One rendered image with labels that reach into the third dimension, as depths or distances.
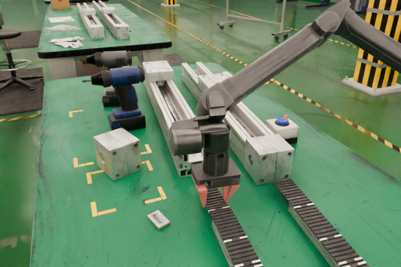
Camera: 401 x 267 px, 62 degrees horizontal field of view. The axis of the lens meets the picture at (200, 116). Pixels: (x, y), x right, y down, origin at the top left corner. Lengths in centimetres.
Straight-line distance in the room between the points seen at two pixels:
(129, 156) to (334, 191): 55
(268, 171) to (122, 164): 39
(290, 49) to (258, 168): 31
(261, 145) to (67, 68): 186
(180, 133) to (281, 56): 32
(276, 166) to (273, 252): 25
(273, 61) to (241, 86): 11
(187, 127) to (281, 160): 31
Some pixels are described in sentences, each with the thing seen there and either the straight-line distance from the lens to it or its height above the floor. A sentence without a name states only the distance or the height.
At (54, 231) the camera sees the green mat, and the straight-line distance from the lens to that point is 84.
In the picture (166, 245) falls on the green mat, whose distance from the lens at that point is 75.
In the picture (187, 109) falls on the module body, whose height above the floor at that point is 86.
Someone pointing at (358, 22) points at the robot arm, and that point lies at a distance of 100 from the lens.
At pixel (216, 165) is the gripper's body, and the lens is 72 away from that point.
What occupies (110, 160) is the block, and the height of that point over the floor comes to 85.
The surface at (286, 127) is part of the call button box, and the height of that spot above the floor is 84.
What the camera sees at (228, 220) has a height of 82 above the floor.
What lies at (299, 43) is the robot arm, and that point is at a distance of 87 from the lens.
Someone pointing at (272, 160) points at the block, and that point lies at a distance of 89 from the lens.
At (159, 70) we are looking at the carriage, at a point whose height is 90.
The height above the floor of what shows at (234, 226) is 82.
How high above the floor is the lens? 132
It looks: 25 degrees down
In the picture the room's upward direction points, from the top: straight up
